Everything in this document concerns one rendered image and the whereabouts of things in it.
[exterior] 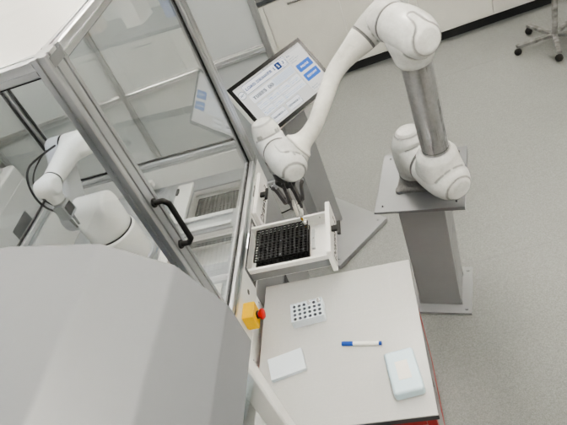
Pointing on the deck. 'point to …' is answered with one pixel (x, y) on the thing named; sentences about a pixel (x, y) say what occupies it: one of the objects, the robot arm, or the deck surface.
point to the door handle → (175, 219)
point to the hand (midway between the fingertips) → (297, 207)
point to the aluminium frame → (113, 157)
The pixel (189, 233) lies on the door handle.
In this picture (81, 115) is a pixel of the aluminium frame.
